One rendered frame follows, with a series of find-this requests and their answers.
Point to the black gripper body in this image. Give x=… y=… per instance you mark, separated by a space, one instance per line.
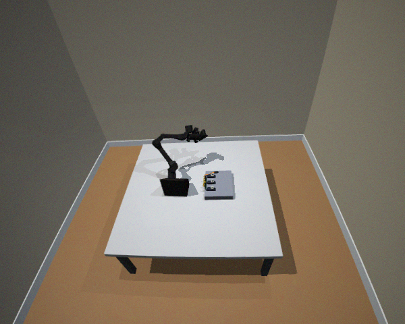
x=199 y=135

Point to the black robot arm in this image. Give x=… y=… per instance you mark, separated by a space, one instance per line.
x=172 y=164

